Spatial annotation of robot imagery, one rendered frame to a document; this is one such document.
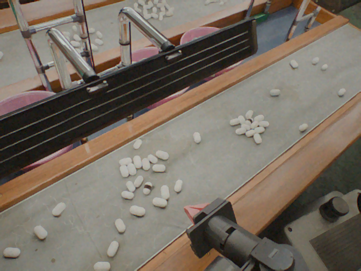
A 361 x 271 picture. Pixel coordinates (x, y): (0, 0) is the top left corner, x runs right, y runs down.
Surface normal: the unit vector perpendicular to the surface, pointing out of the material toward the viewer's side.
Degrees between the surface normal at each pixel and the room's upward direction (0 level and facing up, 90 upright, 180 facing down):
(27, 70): 0
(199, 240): 50
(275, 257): 44
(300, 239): 0
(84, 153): 0
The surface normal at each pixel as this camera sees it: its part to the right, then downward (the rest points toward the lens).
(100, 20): 0.12, -0.58
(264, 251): -0.42, -0.83
